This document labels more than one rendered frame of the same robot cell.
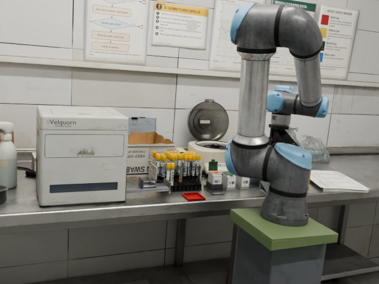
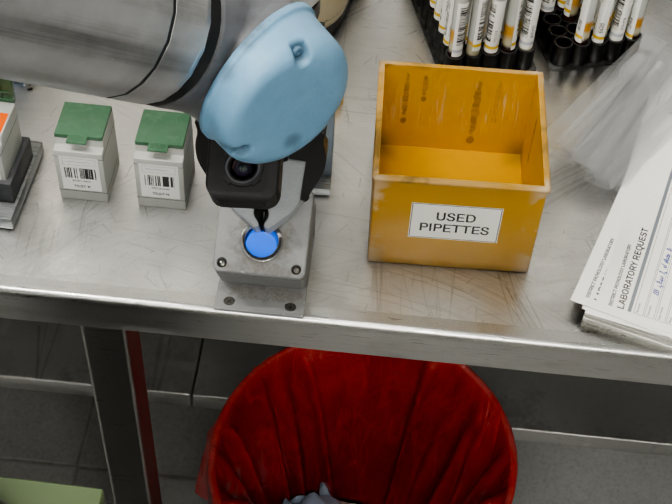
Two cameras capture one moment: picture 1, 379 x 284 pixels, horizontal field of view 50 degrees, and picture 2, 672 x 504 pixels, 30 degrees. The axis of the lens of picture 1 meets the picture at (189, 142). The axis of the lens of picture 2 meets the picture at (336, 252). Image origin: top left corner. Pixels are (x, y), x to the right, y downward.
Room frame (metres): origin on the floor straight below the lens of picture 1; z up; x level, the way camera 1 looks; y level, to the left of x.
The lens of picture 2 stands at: (1.04, -0.68, 1.65)
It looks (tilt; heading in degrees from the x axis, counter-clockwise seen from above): 50 degrees down; 26
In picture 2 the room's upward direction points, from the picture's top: 4 degrees clockwise
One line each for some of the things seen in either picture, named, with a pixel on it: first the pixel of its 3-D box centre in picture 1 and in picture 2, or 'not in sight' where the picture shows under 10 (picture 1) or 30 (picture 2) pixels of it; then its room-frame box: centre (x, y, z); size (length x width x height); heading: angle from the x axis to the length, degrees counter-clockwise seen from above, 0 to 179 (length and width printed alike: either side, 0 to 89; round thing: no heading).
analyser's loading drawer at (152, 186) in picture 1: (141, 185); not in sight; (1.40, 0.16, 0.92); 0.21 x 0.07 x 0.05; 114
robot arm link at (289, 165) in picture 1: (289, 166); not in sight; (1.23, -0.32, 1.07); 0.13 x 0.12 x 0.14; 64
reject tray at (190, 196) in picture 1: (193, 196); not in sight; (1.44, -0.03, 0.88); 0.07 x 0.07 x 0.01; 24
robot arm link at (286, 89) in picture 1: (282, 100); not in sight; (1.58, -0.35, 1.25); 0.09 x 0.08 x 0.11; 154
